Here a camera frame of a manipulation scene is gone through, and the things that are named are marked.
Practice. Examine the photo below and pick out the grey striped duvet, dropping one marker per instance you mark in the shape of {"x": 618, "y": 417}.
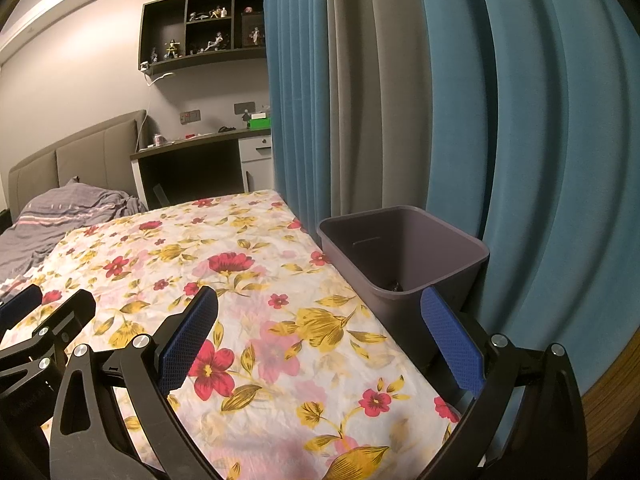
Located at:
{"x": 65, "y": 215}

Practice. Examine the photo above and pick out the wall socket panel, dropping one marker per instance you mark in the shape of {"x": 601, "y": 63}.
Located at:
{"x": 244, "y": 108}
{"x": 190, "y": 116}

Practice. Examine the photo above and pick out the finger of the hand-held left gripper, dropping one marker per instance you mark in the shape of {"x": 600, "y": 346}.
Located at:
{"x": 70, "y": 315}
{"x": 20, "y": 305}

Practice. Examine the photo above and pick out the grey padded headboard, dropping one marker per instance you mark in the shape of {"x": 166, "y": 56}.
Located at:
{"x": 90, "y": 150}

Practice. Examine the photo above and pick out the floral printed cloth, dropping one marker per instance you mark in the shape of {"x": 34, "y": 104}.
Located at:
{"x": 250, "y": 285}

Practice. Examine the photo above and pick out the grey plastic bin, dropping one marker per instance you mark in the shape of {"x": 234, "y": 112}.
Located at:
{"x": 440, "y": 270}

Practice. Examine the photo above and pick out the white drawer cabinet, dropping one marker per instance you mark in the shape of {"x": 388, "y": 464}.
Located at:
{"x": 256, "y": 160}

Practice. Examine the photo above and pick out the grey curtain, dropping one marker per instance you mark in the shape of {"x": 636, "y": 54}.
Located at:
{"x": 380, "y": 85}

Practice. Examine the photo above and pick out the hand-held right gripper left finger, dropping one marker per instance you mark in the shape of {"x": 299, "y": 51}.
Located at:
{"x": 192, "y": 340}

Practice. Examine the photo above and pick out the dark top desk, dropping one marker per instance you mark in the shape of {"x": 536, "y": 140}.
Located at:
{"x": 190, "y": 170}

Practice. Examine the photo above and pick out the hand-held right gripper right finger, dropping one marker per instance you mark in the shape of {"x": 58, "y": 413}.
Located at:
{"x": 452, "y": 345}

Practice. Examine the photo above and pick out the blue curtain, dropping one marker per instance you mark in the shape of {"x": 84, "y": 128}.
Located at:
{"x": 295, "y": 85}
{"x": 540, "y": 135}

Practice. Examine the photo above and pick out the row of small figurines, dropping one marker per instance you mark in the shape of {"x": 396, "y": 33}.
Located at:
{"x": 217, "y": 42}

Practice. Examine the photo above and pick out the small white jar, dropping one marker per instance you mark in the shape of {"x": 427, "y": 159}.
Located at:
{"x": 159, "y": 140}

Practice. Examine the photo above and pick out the green box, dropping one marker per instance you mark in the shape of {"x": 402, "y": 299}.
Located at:
{"x": 261, "y": 122}

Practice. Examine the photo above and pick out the dark wall shelf unit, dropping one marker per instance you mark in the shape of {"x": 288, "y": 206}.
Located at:
{"x": 165, "y": 20}

